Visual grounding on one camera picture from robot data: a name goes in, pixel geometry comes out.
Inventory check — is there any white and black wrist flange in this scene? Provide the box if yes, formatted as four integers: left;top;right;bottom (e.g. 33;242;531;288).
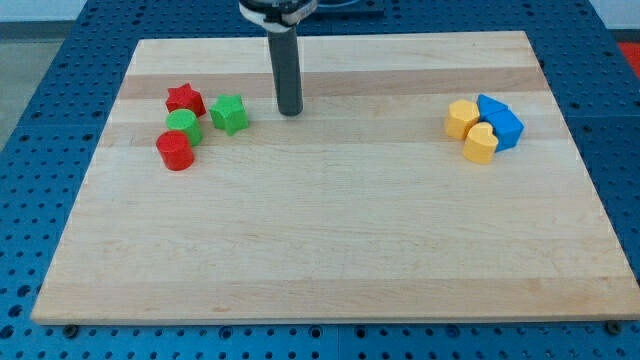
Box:
238;0;318;33

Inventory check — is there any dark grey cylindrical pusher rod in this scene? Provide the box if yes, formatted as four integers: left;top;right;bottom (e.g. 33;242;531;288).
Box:
268;27;303;116

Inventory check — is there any green star block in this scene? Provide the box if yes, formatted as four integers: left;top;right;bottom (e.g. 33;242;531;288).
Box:
209;94;249;136

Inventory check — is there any red star block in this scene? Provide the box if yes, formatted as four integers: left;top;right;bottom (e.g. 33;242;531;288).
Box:
165;83;206;117

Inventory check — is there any green cylinder block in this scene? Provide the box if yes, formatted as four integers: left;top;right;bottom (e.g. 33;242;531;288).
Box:
165;109;203;146

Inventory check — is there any red cylinder block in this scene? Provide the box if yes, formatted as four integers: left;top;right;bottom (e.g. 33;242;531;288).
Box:
156;130;195;171

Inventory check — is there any yellow hexagon block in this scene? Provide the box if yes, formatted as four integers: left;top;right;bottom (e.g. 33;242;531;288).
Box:
444;99;480;140

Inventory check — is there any light wooden board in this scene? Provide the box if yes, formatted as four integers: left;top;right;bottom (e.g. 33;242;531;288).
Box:
31;31;639;325

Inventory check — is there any blue triangle block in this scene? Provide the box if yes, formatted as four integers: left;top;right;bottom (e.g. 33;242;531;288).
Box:
476;94;508;121

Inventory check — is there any yellow heart block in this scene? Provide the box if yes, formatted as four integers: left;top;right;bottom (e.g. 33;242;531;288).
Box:
462;122;499;165

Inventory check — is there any blue cube block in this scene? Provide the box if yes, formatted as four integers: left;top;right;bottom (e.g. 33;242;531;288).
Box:
485;110;524;152

